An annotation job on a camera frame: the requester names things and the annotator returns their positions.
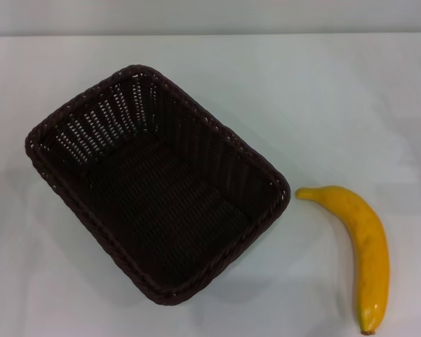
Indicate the dark brown woven basket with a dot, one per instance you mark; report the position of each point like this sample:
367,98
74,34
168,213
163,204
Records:
161,196

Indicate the yellow banana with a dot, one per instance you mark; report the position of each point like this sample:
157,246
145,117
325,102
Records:
370,238

